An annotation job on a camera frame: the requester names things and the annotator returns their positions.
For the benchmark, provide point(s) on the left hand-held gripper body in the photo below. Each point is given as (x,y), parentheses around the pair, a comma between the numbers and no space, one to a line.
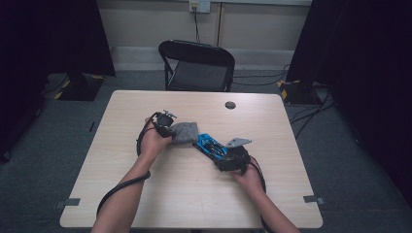
(163,121)

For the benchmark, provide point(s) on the person's left hand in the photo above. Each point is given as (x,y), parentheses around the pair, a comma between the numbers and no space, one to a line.
(152,142)

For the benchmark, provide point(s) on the grey tape strip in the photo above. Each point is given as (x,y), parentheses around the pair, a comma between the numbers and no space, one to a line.
(68,203)
(313,199)

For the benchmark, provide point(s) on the yellow striped stand base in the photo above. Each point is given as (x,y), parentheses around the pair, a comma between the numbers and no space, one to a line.
(298,92)

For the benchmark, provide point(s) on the person's right hand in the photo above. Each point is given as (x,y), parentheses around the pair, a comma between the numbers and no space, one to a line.
(251,179)

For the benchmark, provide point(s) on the black stand base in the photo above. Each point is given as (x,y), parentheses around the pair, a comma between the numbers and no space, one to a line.
(77,87)

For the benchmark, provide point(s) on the small black floor strip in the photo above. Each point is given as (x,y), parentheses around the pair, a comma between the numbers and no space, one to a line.
(92,126)

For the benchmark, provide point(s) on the thin wall conduit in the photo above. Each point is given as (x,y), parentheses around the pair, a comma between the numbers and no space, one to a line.
(220,24)

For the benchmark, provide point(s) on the black folding chair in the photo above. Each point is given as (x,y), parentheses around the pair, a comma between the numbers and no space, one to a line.
(197,73)

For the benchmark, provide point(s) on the blue toy car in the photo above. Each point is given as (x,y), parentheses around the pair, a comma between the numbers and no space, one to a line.
(210,147)

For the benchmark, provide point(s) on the grey terry cloth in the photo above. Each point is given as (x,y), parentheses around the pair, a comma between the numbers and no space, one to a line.
(185,132)

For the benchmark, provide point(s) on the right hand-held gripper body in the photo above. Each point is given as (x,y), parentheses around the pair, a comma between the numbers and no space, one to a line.
(236,158)

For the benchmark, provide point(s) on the white wall socket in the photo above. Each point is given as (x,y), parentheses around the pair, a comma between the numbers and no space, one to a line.
(199,6)

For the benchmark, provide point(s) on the black curtain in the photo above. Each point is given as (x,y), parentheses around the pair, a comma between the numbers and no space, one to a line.
(48,39)
(362,64)

